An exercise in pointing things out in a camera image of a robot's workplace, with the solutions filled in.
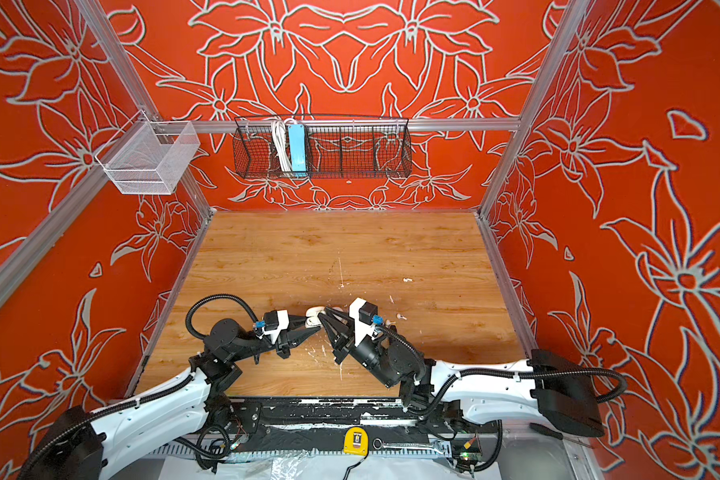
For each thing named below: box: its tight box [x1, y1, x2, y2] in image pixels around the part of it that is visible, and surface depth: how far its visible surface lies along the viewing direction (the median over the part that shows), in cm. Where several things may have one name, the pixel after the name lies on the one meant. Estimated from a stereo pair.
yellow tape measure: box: [343, 426, 369, 457], surface depth 70 cm
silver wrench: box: [372, 438, 445, 451], surface depth 71 cm
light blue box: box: [288, 124, 307, 173], surface depth 92 cm
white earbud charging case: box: [305, 306, 326, 328], surface depth 67 cm
